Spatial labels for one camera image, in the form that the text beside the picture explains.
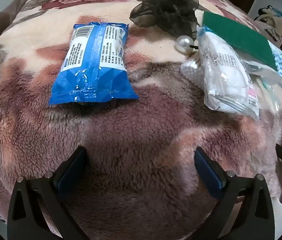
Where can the pile of clothes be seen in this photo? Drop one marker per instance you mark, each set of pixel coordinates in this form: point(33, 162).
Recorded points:
point(273, 20)

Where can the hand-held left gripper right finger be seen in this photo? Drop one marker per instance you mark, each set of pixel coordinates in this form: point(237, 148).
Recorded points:
point(209, 175)

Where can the black lace hair bow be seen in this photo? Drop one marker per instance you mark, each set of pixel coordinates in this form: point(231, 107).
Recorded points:
point(171, 12)

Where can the cotton swabs pack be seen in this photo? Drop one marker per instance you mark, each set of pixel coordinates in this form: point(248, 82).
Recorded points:
point(189, 68)

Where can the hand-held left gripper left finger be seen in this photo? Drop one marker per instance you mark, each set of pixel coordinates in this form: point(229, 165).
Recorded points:
point(71, 172)

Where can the white gauze dressing packet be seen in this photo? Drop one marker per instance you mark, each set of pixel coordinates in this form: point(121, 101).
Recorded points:
point(221, 80)

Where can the clear plastic bag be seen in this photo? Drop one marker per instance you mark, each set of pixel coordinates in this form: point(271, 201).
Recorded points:
point(268, 80)

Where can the floral fleece blanket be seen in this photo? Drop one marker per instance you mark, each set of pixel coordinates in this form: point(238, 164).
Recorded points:
point(141, 130)

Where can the green scouring pad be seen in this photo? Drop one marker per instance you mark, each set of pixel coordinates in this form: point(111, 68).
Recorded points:
point(236, 35)

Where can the blue wet wipes packet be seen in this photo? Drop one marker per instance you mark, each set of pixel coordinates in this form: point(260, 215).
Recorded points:
point(93, 62)

